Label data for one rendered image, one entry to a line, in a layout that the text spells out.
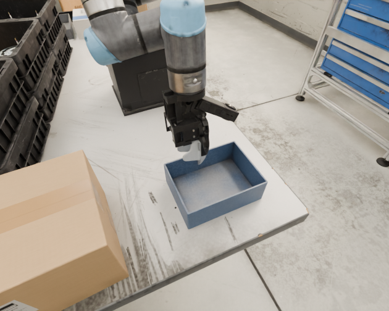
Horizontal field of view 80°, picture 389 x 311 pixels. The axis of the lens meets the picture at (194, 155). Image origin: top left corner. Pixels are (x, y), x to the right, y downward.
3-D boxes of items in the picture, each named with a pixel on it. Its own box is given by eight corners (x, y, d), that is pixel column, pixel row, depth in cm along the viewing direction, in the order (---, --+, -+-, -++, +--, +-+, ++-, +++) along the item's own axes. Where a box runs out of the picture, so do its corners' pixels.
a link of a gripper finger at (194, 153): (181, 168, 60) (178, 139, 55) (202, 161, 62) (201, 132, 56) (186, 176, 58) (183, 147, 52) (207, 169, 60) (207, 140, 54)
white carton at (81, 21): (102, 36, 128) (97, 18, 121) (78, 39, 125) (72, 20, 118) (99, 24, 141) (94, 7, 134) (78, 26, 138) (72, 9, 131)
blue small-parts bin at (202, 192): (231, 157, 67) (234, 140, 62) (262, 198, 58) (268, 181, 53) (165, 181, 62) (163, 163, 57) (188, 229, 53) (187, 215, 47)
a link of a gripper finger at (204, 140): (195, 149, 59) (193, 119, 53) (202, 147, 59) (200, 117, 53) (202, 160, 55) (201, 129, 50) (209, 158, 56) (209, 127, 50)
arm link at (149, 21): (134, 8, 50) (135, 18, 42) (184, -7, 50) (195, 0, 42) (147, 45, 55) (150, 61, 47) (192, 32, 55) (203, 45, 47)
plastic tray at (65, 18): (36, 26, 137) (31, 17, 134) (71, 22, 142) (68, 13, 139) (33, 44, 120) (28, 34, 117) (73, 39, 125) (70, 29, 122)
